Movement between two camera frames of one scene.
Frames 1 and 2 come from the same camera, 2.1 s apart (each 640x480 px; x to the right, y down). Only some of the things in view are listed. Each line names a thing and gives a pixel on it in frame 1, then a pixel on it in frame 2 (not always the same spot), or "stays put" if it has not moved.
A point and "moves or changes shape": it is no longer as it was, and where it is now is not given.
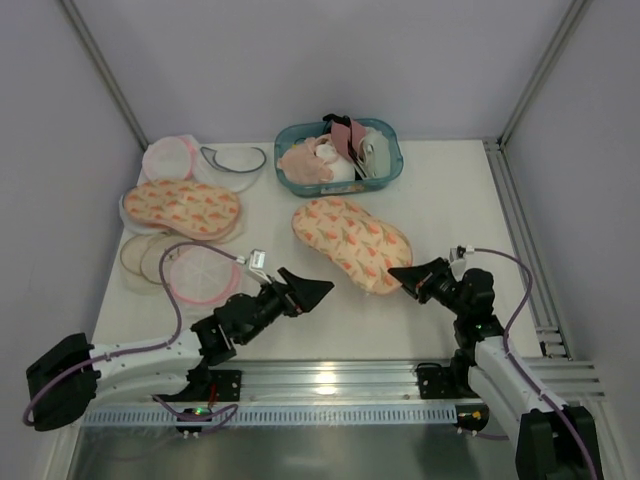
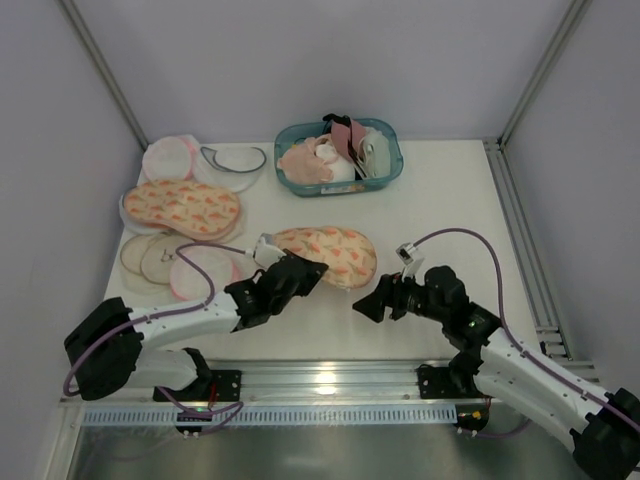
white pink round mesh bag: [171, 157] stays put
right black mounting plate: [434, 381] stays put
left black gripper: [291, 298] -> [292, 272]
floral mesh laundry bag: [356, 246] moves or changes shape
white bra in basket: [342, 169] stays put
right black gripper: [426, 284] -> [393, 296]
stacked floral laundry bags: [193, 210] stays put
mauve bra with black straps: [347, 137] stays put
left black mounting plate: [228, 384] stays put
